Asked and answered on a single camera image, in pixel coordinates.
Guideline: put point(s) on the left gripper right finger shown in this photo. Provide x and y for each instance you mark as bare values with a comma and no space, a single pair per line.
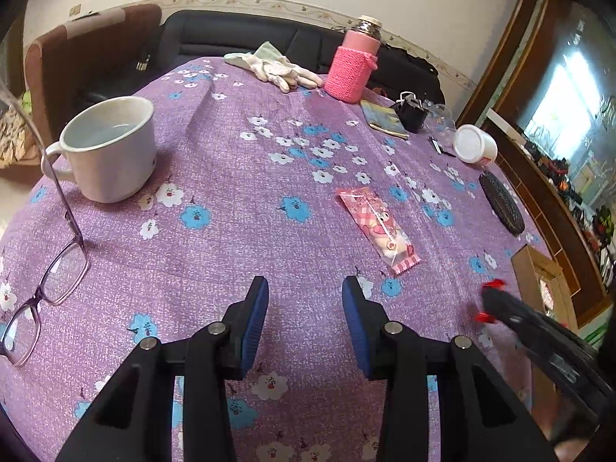
481,418

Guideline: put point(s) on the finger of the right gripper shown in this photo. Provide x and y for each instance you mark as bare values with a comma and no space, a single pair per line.
515,310

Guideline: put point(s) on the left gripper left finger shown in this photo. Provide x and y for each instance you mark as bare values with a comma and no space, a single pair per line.
131,418

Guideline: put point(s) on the cardboard box tray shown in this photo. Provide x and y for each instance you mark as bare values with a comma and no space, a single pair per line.
542,286

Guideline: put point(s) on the small red candy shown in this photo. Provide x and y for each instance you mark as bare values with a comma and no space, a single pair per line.
490,294

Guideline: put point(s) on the black textured glasses case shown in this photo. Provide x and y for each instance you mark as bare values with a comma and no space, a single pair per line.
502,203

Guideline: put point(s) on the pink checkered snack packet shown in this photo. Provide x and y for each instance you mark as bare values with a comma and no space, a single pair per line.
373,216

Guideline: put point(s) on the white plastic jar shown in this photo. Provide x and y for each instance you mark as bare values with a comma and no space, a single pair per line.
473,146

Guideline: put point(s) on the clear glass cup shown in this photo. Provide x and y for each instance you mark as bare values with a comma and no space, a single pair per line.
441,124

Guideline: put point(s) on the small black container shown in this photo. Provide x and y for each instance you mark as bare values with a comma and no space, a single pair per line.
411,111

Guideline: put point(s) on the wooden brick pattern cabinet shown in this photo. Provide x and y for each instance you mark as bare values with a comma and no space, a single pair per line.
532,30

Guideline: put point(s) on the small notebook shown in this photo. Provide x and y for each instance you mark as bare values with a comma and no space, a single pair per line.
383,119

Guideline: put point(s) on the purple floral tablecloth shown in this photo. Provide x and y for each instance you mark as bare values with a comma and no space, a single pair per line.
246,184

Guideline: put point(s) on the white ceramic mug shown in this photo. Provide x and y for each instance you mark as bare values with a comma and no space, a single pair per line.
108,150

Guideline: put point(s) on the black sofa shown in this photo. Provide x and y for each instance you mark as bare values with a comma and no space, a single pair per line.
189,34

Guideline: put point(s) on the pink sleeved thermos bottle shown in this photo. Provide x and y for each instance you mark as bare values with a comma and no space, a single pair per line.
354,61

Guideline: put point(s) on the white cloth gloves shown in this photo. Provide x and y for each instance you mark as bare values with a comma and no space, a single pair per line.
268,64

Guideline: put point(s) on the brown armchair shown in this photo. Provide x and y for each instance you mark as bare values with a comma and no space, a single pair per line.
63,63

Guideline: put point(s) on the purple frame eyeglasses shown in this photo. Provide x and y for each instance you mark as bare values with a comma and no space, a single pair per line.
43,254

